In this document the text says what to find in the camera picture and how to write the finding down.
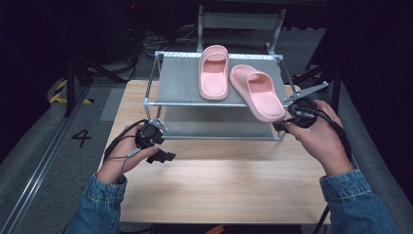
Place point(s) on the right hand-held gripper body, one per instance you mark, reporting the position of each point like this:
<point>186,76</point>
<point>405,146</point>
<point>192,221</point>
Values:
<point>303,112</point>

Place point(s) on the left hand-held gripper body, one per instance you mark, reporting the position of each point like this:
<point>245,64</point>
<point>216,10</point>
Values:
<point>149,135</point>

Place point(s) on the pink slipper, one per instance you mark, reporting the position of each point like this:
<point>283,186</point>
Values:
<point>264,97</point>
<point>213,78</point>

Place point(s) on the grey metal shoe rack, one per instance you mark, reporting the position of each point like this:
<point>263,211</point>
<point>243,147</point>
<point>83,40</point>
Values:
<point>180,83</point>

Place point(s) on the person's right hand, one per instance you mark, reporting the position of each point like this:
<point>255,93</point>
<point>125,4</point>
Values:
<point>319,139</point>

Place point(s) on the person's left hand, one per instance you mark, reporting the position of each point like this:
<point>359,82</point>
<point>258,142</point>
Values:
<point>121,162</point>

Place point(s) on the black tripod stand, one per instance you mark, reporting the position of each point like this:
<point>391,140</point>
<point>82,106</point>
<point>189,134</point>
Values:
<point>324,74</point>
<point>78,78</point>

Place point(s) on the yellow black floor tape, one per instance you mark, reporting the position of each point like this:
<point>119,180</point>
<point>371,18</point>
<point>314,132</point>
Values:
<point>60,94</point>

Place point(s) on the grey metal frame stand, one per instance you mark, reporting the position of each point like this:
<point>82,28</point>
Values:
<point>240,21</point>

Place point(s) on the metal floor rail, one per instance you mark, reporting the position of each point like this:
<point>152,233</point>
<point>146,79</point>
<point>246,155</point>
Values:
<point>39,165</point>

